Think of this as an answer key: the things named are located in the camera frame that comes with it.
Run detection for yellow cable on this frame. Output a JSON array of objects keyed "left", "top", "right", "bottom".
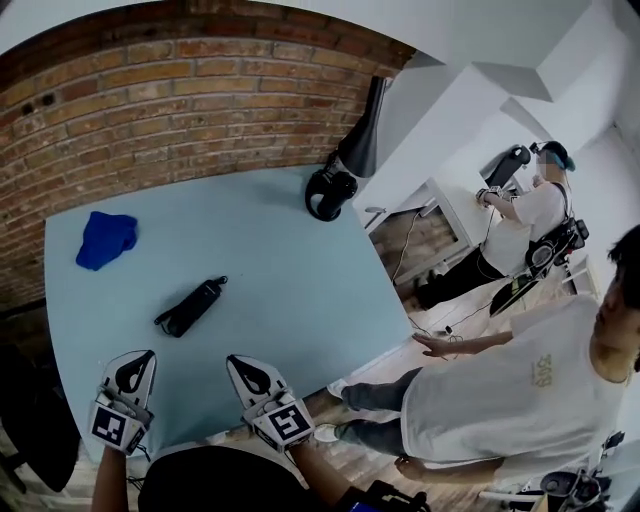
[{"left": 391, "top": 211, "right": 420, "bottom": 287}]

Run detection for person's black shirt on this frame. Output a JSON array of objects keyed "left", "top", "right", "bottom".
[{"left": 136, "top": 443, "right": 312, "bottom": 512}]

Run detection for person's left forearm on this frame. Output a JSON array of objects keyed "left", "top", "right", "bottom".
[{"left": 91, "top": 443, "right": 137, "bottom": 512}]

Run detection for black chair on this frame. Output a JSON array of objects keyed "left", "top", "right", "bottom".
[{"left": 0, "top": 343, "right": 82, "bottom": 495}]

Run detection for black desk lamp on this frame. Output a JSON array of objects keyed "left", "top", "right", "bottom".
[
  {"left": 478, "top": 144, "right": 533, "bottom": 190},
  {"left": 304, "top": 74, "right": 390, "bottom": 222}
]

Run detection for black device with blue screen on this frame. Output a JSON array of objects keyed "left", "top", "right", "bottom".
[{"left": 347, "top": 478, "right": 432, "bottom": 512}]

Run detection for white shelf unit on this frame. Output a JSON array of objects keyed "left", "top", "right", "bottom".
[{"left": 559, "top": 253, "right": 602, "bottom": 302}]

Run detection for black telephone handset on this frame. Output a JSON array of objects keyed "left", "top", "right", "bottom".
[{"left": 169, "top": 279, "right": 225, "bottom": 326}]

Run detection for blue cloth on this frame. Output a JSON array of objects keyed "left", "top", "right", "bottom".
[{"left": 75, "top": 210, "right": 140, "bottom": 273}]

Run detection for black and silver equipment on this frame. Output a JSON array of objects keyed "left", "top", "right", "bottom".
[{"left": 517, "top": 429, "right": 627, "bottom": 512}]

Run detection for person's right forearm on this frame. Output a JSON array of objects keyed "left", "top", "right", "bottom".
[{"left": 288, "top": 439, "right": 354, "bottom": 512}]

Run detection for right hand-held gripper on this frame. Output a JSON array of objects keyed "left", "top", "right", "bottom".
[{"left": 225, "top": 354, "right": 317, "bottom": 455}]

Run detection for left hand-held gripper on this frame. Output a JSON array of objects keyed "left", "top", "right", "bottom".
[{"left": 88, "top": 349, "right": 158, "bottom": 456}]

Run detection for white desk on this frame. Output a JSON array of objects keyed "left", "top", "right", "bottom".
[{"left": 366, "top": 176, "right": 504, "bottom": 287}]

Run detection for black and green bag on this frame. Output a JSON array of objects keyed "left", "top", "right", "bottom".
[{"left": 488, "top": 275, "right": 540, "bottom": 317}]

